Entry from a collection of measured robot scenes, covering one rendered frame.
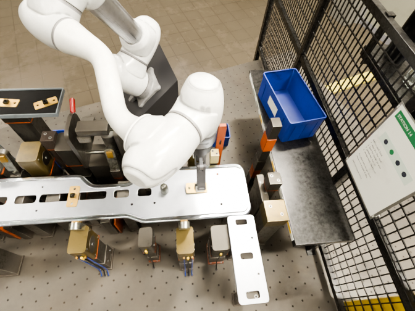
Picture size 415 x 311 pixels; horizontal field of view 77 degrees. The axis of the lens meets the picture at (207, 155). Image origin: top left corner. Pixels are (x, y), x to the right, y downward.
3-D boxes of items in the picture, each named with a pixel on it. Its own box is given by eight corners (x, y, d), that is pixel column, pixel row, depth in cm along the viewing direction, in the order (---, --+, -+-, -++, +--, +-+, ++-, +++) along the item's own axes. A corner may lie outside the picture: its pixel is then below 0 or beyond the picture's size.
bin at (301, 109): (280, 142, 113) (290, 124, 102) (256, 93, 129) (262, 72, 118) (314, 136, 116) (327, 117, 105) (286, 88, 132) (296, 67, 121)
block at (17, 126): (49, 170, 136) (-6, 113, 98) (52, 157, 141) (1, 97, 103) (68, 169, 137) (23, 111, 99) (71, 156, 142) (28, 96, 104)
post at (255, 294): (233, 306, 108) (246, 302, 84) (231, 292, 111) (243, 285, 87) (245, 305, 109) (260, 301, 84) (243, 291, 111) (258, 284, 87)
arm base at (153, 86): (129, 91, 162) (121, 87, 157) (152, 66, 153) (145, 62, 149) (136, 113, 153) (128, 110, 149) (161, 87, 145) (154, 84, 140)
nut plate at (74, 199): (76, 206, 96) (75, 205, 95) (65, 207, 96) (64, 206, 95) (80, 186, 101) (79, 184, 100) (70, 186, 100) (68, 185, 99)
